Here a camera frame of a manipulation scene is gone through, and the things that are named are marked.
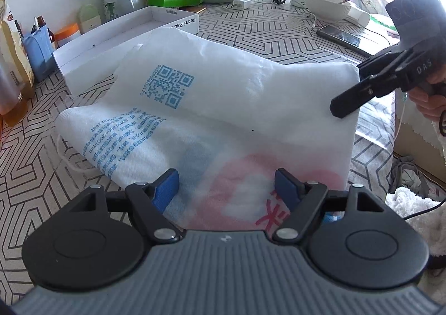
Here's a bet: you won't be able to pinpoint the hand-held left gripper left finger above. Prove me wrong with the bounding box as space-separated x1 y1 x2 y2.
64 168 185 245

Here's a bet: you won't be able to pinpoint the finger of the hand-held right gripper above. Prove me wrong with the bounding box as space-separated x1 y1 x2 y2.
357 49 415 83
329 70 402 119

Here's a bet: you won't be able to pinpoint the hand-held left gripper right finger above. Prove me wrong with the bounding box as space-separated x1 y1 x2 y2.
272 168 388 243

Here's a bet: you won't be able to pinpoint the white printed shopping bag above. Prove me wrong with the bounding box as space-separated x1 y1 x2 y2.
52 27 362 233

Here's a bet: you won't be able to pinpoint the tan snack bag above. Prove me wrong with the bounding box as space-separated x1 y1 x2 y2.
0 0 36 128

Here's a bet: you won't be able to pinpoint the person's right hand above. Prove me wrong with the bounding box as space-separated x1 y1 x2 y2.
408 72 446 129

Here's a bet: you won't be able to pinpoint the green cushion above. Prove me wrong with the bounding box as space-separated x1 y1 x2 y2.
369 13 398 32

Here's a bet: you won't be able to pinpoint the black smartphone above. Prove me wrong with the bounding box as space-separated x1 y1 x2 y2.
316 25 363 48

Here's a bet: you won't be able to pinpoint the white cylinder bottle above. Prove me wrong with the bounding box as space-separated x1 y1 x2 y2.
343 5 370 25

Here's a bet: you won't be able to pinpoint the white ceramic bowl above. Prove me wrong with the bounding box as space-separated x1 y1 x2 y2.
304 0 352 22

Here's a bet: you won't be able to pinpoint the grey clothes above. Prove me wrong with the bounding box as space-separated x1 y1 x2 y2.
388 154 436 197

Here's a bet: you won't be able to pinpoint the white fluffy towel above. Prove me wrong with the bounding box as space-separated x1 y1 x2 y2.
385 186 446 268

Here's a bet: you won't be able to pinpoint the white shallow cardboard box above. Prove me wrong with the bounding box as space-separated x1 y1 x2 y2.
52 5 200 96

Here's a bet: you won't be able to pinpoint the orange lidded jar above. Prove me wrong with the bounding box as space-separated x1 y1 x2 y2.
54 23 82 48

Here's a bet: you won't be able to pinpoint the pale green capped jar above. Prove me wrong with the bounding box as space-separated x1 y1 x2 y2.
77 4 102 36

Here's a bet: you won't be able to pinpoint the blue pen pouch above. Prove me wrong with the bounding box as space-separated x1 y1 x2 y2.
21 26 57 82

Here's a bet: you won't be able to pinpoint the green zip case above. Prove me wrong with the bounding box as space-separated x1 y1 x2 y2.
147 0 203 8

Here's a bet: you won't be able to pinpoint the clear plastic container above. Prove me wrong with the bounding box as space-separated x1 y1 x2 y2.
116 0 147 15

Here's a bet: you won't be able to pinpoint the brown spray bottle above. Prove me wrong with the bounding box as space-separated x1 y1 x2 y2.
36 15 57 51

